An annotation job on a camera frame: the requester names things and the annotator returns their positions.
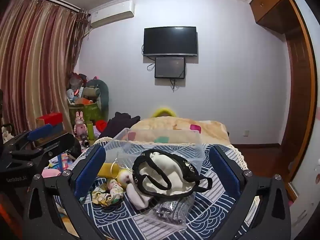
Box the clear bag of dark beads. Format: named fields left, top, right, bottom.
left=142, top=194, right=197, bottom=232

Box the white air conditioner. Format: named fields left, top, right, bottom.
left=88, top=0, right=136, bottom=29

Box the yellow soft block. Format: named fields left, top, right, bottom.
left=97, top=162, right=118, bottom=178

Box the clear plastic storage box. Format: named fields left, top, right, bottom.
left=103, top=127, right=207, bottom=173

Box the black cylinder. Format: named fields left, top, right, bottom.
left=80, top=133, right=91, bottom=147

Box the beige fleece blanket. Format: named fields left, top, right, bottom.
left=131, top=116, right=229, bottom=146

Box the striped curtain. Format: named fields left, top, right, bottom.
left=0, top=0, right=88, bottom=146

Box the large black television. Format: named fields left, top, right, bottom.
left=143, top=26, right=199, bottom=58

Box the white pouch with black trim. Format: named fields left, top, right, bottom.
left=126, top=149, right=213, bottom=209

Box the blue wave-patterned blanket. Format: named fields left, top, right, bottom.
left=52, top=142, right=251, bottom=240

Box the red soft item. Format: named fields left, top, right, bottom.
left=96, top=119, right=108, bottom=132

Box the red box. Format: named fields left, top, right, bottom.
left=36, top=112, right=64, bottom=128

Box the pile of toys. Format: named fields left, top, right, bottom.
left=66, top=72, right=88, bottom=105

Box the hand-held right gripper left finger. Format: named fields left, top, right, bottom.
left=28, top=144, right=107, bottom=240

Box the green bottle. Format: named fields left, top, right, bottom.
left=86, top=121, right=95, bottom=141

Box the colourful plaid cloth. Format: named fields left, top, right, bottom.
left=47, top=152, right=76, bottom=172

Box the pink rabbit figure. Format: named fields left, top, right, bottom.
left=74, top=111, right=87, bottom=137

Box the small black monitor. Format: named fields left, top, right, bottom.
left=154, top=56, right=186, bottom=79

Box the wooden wardrobe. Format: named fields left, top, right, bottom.
left=248, top=0, right=318, bottom=202

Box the floral cloth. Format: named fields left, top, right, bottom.
left=91, top=180, right=124, bottom=207

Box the black garment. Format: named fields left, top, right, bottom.
left=102, top=112, right=141, bottom=138

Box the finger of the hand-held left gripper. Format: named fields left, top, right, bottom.
left=4, top=124, right=64, bottom=153
left=9, top=131, right=83, bottom=167

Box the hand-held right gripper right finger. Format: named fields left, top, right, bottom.
left=209, top=144, right=292, bottom=240

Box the green cardboard box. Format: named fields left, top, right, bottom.
left=68, top=102, right=104, bottom=131

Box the yellow plush toy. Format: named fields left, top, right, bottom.
left=151, top=107, right=177, bottom=118

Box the grey-green plush toy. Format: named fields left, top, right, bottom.
left=86, top=78, right=110, bottom=120

